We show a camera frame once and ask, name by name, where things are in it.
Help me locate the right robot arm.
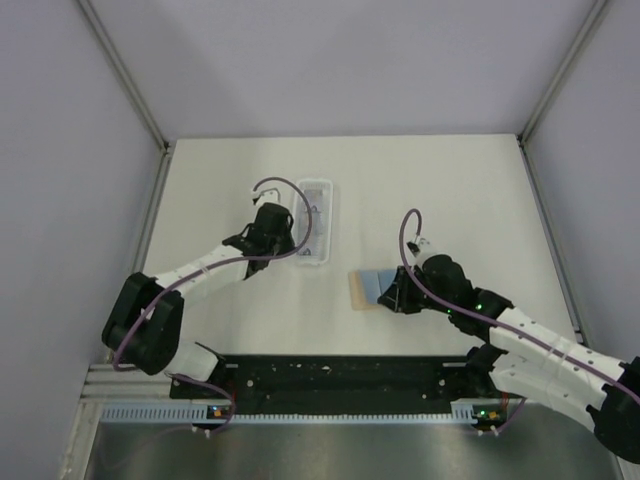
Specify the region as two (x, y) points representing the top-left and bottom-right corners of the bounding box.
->
(377, 254), (639, 464)

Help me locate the beige card holder wallet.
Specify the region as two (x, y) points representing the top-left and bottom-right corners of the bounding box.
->
(347, 269), (396, 311)

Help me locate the right aluminium frame post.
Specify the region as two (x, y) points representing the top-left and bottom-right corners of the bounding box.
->
(517, 0), (614, 146)

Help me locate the left aluminium frame post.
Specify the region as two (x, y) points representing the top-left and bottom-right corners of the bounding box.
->
(73, 0), (170, 154)

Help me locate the grey slotted cable duct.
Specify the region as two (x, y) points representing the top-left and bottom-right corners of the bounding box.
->
(101, 402), (494, 425)

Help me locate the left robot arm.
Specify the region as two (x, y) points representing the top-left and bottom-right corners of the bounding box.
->
(102, 202), (294, 397)

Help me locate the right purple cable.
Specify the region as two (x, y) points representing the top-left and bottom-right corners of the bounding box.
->
(397, 207), (640, 401)

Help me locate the clear plastic card tray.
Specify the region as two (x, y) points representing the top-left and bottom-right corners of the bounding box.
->
(293, 178), (334, 266)

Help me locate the aluminium frame post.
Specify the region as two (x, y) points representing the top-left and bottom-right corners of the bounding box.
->
(73, 0), (170, 154)
(517, 0), (614, 146)

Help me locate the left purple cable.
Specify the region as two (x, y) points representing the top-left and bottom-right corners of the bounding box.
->
(110, 176), (318, 374)

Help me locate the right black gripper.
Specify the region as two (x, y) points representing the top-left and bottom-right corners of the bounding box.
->
(378, 265), (454, 314)

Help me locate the purple cable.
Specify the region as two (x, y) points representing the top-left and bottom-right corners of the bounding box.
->
(397, 207), (640, 401)
(110, 176), (318, 374)

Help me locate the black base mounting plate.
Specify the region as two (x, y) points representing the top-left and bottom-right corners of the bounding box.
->
(169, 353), (526, 416)

